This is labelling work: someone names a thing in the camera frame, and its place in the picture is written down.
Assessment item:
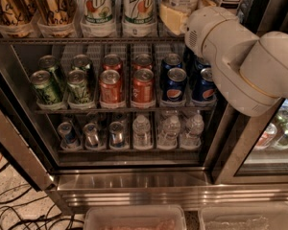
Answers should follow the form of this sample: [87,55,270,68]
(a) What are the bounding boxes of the left gold LaCroix can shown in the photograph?
[0,0,36,38]

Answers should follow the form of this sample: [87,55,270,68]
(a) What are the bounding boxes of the red can behind glass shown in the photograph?
[254,123,277,150]

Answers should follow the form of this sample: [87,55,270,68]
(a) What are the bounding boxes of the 7up bottle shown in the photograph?
[81,0,115,37]
[122,0,156,37]

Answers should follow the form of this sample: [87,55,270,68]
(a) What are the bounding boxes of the left blue silver can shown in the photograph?
[58,122,81,149]

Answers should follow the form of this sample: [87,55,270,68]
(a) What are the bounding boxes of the black floor cables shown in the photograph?
[0,161,84,230]

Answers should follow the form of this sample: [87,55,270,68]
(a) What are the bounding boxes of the back left green can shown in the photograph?
[38,55,66,91]

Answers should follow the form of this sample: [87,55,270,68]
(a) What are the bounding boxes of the front left orange can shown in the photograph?
[99,70,122,104]

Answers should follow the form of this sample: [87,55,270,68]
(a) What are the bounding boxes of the back right green can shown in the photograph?
[71,55,95,83]

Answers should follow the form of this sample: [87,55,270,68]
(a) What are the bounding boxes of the right clear plastic bin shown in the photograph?
[198,202,288,230]

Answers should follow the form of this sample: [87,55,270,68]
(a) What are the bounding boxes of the middle blue silver can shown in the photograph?
[84,123,101,150]

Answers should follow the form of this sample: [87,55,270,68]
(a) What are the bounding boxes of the right clear water bottle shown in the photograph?
[180,114,204,150]

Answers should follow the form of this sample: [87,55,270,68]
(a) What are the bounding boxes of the orange can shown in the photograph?
[132,68,154,104]
[102,54,123,74]
[99,70,122,104]
[132,54,153,70]

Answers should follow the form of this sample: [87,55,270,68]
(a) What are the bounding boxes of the front right orange can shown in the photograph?
[132,68,154,104]

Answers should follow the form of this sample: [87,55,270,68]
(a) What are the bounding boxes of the blue silver can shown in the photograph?
[58,122,81,149]
[84,123,101,150]
[109,122,125,148]

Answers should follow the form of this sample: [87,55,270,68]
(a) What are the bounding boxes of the right gold LaCroix can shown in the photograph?
[36,0,77,37]

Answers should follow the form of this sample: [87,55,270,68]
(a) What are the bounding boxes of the clear plastic bin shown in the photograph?
[198,202,288,230]
[84,205,186,230]

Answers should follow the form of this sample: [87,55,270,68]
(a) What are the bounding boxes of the front right green can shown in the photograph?
[67,69,93,104]

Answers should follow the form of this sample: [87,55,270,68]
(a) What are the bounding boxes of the middle clear water bottle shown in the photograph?
[157,115,180,150]

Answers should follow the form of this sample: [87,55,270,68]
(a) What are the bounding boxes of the back left orange can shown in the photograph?
[102,54,123,74]

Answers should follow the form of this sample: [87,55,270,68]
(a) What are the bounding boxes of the clear water bottle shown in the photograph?
[132,115,152,150]
[157,115,180,150]
[180,114,204,150]

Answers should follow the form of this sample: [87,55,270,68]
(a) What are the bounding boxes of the gold lacroix can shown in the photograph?
[0,0,36,38]
[36,0,77,37]

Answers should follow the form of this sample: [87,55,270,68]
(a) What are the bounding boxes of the middle right Pepsi can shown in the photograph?
[191,56,210,77]

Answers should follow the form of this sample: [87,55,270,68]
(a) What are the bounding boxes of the open steel fridge door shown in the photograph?
[0,79,56,191]

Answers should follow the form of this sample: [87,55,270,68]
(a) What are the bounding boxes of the left 7up bottle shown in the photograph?
[81,0,115,37]

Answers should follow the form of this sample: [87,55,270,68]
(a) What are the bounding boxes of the left clear plastic bin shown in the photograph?
[84,205,186,230]

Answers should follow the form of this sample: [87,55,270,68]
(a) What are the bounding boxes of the right 7up bottle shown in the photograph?
[122,0,156,37]

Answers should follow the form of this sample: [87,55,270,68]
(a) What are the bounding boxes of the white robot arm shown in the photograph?
[159,2,288,117]

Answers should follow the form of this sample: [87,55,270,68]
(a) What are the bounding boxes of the front left Pepsi can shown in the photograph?
[162,67,187,102]

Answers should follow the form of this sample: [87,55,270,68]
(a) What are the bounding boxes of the left clear water bottle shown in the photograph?
[132,115,152,150]

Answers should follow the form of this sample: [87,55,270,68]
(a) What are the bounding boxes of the green can behind glass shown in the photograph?
[273,109,288,150]

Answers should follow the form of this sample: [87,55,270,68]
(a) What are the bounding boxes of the back right orange can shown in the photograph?
[132,54,153,70]

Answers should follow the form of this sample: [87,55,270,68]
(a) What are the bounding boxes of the front right Pepsi can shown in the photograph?
[192,68,216,102]

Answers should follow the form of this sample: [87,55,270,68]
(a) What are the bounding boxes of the pepsi can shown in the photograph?
[192,68,216,102]
[160,53,182,81]
[162,67,187,102]
[191,56,210,77]

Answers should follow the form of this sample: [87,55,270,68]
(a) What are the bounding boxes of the back left Pepsi can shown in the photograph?
[160,53,182,81]

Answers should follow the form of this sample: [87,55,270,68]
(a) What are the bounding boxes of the stainless steel fridge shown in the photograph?
[0,0,288,215]

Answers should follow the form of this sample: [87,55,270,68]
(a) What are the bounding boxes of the right blue silver can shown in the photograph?
[109,122,125,148]

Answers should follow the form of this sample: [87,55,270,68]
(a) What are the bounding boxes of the front left green can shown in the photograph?
[30,70,62,105]

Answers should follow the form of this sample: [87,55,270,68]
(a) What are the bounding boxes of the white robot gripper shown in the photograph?
[159,0,259,66]

